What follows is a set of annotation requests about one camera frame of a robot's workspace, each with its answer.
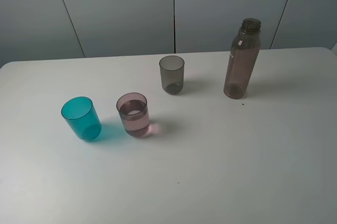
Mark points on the grey translucent cup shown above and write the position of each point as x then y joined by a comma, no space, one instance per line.
172,74

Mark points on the teal translucent cup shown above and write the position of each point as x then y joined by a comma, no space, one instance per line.
81,116

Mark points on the brown translucent water bottle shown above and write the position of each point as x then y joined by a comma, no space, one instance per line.
243,55

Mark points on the pink translucent cup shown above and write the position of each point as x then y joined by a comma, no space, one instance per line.
133,111

